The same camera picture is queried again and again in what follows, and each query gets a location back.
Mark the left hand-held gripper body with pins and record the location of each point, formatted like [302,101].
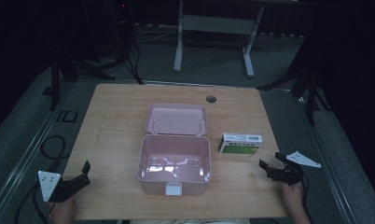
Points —
[56,188]

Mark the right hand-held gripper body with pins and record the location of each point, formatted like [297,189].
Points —
[289,174]

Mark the person's right hand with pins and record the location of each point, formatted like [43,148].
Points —
[293,196]

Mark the person's left hand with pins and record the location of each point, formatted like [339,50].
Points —
[63,211]

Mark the white and green medicine box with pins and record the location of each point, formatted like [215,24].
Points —
[240,143]

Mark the black tripod stand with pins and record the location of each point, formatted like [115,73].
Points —
[303,84]

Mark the grey round table grommet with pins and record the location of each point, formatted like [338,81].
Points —
[211,99]

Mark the pink plastic box with lid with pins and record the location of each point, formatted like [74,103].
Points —
[175,155]

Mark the black metal stand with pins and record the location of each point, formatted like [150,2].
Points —
[64,71]

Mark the black computer tower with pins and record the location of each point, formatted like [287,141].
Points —
[123,28]

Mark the white metal desk frame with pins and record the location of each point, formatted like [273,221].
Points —
[214,24]

